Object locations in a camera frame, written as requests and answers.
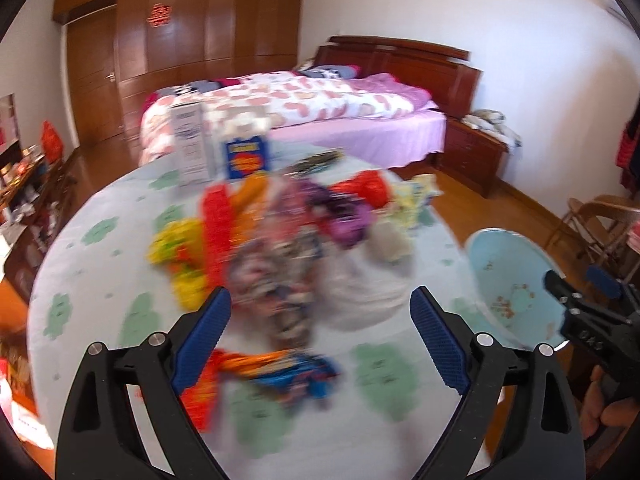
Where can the brown wicker chair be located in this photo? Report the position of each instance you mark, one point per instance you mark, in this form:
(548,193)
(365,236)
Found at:
(598,231)

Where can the blue look milk carton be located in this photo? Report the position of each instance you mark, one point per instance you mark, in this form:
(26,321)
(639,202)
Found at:
(245,145)

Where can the striped cloth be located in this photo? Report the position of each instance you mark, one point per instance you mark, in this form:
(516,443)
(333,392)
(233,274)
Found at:
(275,281)

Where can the red honeycomb paper decoration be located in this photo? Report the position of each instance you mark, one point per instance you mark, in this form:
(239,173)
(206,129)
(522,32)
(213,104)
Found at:
(218,219)

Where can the pink heart quilt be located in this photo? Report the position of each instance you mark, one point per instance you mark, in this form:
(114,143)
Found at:
(375,118)

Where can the brown wooden wardrobe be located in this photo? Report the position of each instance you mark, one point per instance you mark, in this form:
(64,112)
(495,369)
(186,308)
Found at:
(205,39)

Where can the hanging red clothes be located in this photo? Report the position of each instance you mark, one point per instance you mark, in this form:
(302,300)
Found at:
(627,158)

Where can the wooden door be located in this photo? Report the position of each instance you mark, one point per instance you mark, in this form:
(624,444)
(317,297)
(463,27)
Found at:
(90,63)

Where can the red orange wrapper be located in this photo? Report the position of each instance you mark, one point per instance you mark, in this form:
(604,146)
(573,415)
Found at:
(201,399)

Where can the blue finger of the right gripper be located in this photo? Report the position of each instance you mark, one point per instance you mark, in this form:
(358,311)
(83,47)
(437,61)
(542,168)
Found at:
(575,302)
(603,282)

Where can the red double happiness sticker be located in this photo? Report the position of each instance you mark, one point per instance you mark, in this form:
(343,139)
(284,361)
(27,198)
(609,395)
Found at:
(160,15)

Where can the white milk carton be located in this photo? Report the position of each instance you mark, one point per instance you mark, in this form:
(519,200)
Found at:
(190,144)

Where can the wooden nightstand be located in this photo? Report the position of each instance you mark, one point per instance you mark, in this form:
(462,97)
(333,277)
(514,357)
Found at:
(471,157)

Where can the television with red cloth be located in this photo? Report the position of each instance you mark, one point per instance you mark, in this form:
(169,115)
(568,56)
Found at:
(9,131)

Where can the purple wrapper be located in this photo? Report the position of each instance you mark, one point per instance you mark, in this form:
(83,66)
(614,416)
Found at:
(344,218)

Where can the red plastic bag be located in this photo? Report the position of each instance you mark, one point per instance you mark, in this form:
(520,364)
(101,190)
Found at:
(368,185)

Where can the orange snack wrapper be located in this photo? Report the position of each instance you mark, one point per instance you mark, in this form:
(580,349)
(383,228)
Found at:
(248,204)

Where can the wooden tv cabinet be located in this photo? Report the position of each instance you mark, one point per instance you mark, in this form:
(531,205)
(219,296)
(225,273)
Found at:
(48,193)

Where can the clothes pile on nightstand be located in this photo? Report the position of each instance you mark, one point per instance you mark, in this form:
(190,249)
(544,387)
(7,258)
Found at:
(493,123)

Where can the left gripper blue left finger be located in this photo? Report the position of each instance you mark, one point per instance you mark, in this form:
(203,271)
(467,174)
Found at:
(194,337)

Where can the wooden bed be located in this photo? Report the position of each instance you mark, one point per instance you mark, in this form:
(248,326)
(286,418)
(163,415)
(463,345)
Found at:
(442,71)

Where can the clear plastic bag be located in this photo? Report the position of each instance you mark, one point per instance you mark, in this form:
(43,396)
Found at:
(366,285)

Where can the red gift bag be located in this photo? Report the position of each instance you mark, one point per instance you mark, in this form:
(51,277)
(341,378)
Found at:
(52,144)

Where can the pink striped towel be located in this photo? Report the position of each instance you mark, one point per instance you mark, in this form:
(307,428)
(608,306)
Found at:
(633,238)

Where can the blue wrapper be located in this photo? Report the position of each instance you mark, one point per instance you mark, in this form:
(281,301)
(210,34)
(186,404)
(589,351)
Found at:
(299,376)

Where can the yellow white plastic bag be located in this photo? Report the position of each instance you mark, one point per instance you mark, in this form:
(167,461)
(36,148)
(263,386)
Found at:
(411,198)

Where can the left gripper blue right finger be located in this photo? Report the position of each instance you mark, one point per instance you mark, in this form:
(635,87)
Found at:
(441,341)

